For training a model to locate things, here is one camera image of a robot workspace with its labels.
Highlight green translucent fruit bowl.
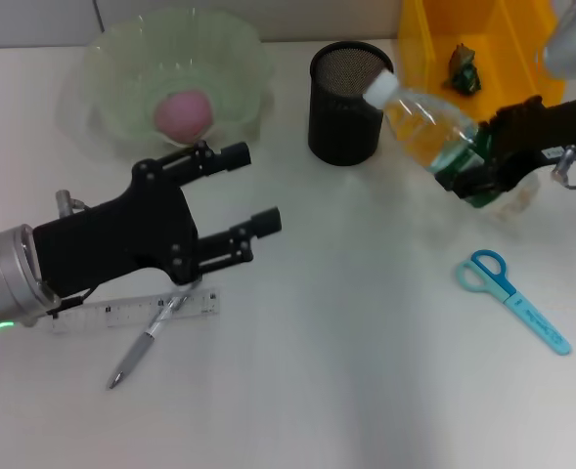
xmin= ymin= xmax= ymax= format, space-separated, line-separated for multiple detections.
xmin=57 ymin=7 xmax=279 ymax=162

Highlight green plastic wrapper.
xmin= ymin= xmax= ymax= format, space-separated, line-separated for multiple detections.
xmin=441 ymin=43 xmax=484 ymax=97

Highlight transparent ruler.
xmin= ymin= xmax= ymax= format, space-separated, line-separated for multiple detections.
xmin=47 ymin=286 xmax=221 ymax=336

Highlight yellow plastic bin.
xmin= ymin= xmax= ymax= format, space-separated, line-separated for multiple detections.
xmin=397 ymin=0 xmax=568 ymax=143

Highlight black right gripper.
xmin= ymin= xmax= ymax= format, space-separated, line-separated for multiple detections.
xmin=436 ymin=96 xmax=576 ymax=199

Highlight clear water bottle green label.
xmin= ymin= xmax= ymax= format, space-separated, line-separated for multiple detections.
xmin=363 ymin=67 xmax=543 ymax=221

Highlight blue scissors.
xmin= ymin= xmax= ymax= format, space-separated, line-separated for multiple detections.
xmin=456 ymin=249 xmax=573 ymax=357

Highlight left gripper cable with plug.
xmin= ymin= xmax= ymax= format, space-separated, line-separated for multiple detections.
xmin=47 ymin=189 xmax=98 ymax=319

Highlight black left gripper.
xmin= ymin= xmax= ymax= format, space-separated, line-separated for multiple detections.
xmin=32 ymin=140 xmax=283 ymax=297

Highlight clear grey pen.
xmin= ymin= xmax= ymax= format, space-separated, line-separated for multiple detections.
xmin=107 ymin=280 xmax=203 ymax=391

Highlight black mesh pen cup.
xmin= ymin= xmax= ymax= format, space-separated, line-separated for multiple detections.
xmin=308 ymin=40 xmax=396 ymax=168

